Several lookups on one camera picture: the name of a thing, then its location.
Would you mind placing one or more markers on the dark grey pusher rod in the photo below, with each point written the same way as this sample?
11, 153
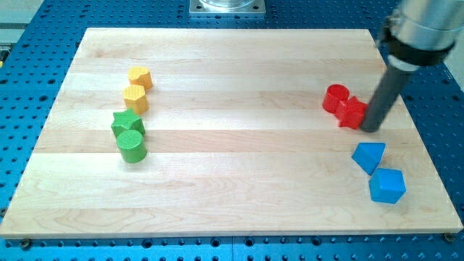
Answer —
384, 97

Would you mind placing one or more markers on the red star block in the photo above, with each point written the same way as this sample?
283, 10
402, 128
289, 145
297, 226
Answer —
351, 112

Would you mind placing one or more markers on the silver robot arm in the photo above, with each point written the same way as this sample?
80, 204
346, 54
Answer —
418, 33

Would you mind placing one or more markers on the green star block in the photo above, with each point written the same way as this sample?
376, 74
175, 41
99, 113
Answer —
125, 121

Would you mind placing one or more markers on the red cylinder block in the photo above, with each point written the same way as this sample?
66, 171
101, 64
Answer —
335, 93

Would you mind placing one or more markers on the blue triangle block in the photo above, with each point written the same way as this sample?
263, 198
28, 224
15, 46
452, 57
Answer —
368, 155

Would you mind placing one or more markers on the blue cube block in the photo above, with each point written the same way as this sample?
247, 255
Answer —
387, 185

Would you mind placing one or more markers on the light wooden board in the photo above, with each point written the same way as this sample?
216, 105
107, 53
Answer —
237, 142

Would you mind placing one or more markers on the yellow heart block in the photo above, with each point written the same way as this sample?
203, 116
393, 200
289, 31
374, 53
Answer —
141, 76

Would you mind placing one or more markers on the yellow hexagon block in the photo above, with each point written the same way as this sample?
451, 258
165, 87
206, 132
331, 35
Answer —
135, 98

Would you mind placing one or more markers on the green cylinder block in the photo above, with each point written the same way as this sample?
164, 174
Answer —
131, 146

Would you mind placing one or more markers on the blue perforated metal base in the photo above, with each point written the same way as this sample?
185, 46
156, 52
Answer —
38, 63

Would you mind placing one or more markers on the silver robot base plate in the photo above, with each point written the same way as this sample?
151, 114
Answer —
227, 7

